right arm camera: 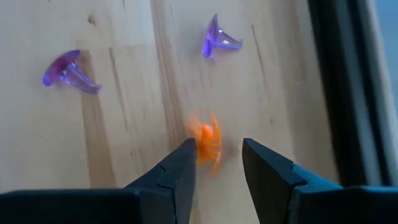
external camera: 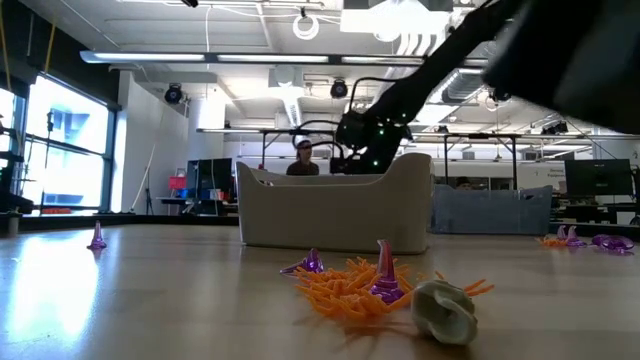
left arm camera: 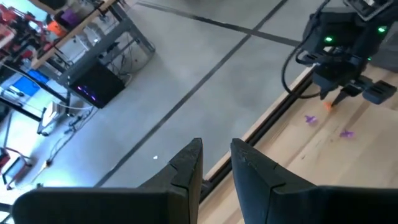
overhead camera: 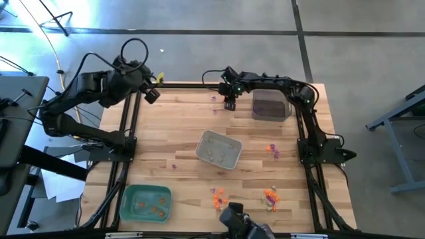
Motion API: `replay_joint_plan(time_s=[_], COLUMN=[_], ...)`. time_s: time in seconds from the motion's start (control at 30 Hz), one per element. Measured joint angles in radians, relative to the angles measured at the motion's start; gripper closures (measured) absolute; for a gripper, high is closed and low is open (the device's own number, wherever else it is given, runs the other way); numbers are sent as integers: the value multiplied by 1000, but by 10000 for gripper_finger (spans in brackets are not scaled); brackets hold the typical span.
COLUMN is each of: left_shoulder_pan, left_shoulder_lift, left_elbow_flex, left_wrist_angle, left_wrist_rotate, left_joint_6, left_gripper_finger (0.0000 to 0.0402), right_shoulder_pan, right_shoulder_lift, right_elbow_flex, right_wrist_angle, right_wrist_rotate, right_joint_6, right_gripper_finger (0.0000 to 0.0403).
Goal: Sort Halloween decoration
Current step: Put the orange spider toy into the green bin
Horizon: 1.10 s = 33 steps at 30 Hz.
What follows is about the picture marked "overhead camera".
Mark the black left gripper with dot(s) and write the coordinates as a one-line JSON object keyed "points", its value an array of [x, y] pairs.
{"points": [[142, 79]]}

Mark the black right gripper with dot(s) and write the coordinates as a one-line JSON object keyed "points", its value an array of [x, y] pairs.
{"points": [[232, 84]]}

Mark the white plastic bin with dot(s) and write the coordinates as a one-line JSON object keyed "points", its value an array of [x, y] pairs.
{"points": [[219, 146]]}

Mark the dark translucent plastic bin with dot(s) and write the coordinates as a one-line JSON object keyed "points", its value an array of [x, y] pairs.
{"points": [[275, 106]]}

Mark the green plastic bin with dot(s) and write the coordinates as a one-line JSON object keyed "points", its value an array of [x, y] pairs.
{"points": [[149, 192]]}

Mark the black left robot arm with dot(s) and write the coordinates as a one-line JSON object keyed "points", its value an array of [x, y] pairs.
{"points": [[89, 86]]}

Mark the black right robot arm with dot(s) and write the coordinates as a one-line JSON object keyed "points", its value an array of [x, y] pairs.
{"points": [[275, 82]]}

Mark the black handheld device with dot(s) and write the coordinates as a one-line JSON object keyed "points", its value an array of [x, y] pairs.
{"points": [[237, 222]]}

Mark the black tripod stand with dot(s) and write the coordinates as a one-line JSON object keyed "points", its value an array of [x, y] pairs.
{"points": [[57, 20]]}

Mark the white paper sheets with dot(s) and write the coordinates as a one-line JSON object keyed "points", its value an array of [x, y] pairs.
{"points": [[63, 189]]}

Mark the dark grey side desk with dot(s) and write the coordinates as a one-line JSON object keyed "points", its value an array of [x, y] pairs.
{"points": [[16, 139]]}

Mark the black desk clamp tool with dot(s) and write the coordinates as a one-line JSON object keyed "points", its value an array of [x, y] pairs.
{"points": [[4, 103]]}

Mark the black caster wheel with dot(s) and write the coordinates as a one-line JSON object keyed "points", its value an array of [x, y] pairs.
{"points": [[31, 225]]}

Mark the black aluminium table frame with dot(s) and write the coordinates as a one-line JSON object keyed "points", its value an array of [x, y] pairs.
{"points": [[310, 176]]}

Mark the black desk support frame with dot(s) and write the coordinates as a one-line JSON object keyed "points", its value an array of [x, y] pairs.
{"points": [[50, 162]]}

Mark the blue-grey table frame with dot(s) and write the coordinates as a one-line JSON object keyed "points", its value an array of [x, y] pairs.
{"points": [[395, 142]]}

